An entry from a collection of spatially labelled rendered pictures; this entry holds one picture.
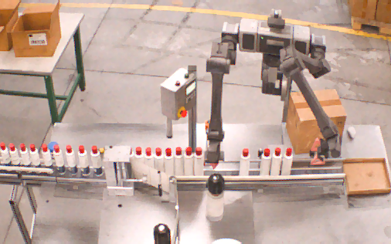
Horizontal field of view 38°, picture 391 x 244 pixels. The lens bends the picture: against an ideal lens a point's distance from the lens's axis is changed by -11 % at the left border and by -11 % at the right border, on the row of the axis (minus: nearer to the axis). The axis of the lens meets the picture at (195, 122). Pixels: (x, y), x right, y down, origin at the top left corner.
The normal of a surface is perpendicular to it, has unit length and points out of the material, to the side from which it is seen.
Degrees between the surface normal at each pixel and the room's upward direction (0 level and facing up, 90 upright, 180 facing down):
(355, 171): 0
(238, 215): 0
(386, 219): 0
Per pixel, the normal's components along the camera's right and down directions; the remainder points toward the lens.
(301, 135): 0.15, 0.67
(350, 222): 0.00, -0.73
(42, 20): -0.07, 0.66
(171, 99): -0.58, 0.55
